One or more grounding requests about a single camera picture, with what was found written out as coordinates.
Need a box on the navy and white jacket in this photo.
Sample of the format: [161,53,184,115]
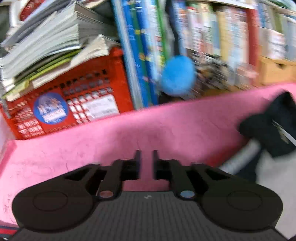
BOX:
[219,92,295,240]

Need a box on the pink towel table cover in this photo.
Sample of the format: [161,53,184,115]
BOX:
[1,83,295,226]

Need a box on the blue plush ball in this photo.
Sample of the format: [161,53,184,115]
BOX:
[159,55,196,96]

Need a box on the red plastic crate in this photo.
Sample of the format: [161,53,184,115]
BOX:
[1,47,134,140]

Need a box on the row of books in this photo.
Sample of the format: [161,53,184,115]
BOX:
[111,1,295,109]

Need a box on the wooden drawer organizer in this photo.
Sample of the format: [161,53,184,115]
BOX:
[255,57,295,86]

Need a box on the stack of papers and magazines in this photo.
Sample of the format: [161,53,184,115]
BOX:
[1,1,118,98]

